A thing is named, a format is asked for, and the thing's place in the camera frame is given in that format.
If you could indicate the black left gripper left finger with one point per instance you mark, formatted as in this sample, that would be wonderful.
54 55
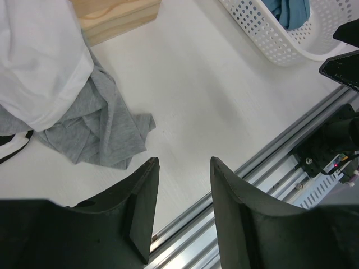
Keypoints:
112 229

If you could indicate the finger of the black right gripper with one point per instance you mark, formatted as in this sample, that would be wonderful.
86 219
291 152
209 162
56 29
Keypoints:
342 69
348 33

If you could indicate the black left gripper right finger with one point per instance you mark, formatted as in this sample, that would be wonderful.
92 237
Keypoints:
256 230

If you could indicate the teal blue tank top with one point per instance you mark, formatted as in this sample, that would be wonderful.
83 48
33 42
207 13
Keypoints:
291 14

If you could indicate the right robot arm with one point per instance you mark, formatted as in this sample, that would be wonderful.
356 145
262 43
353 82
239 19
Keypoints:
333 144

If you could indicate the grey tank top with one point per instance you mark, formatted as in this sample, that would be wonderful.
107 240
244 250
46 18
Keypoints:
98 128

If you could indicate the black white striped tank top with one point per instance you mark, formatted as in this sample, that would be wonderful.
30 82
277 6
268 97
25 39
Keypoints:
12 145

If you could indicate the white perforated plastic basket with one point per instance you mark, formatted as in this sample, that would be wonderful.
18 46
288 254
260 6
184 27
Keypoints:
313 40

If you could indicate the wooden clothes rack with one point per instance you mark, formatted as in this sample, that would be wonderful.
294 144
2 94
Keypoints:
103 20

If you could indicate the aluminium mounting rail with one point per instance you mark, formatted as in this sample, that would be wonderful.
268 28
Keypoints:
191 241

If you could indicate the white slotted cable duct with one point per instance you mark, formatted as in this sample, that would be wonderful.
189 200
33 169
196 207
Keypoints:
316 191

